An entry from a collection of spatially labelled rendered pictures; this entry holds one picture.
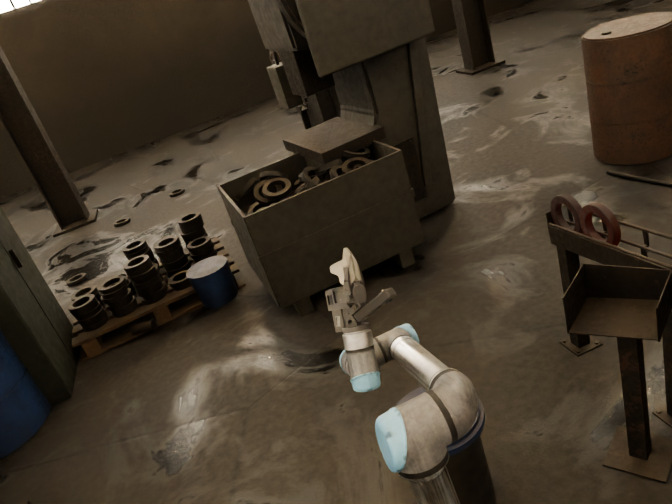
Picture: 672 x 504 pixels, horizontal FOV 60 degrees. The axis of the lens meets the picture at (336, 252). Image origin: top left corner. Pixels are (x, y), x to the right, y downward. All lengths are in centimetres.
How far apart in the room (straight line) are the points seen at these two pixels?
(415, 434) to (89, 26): 1003
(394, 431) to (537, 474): 122
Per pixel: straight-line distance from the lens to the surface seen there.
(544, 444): 248
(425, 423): 124
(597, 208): 234
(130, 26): 1079
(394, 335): 160
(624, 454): 244
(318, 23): 347
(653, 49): 436
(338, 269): 149
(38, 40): 1091
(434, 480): 131
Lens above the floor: 182
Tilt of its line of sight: 25 degrees down
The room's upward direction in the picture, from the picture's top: 19 degrees counter-clockwise
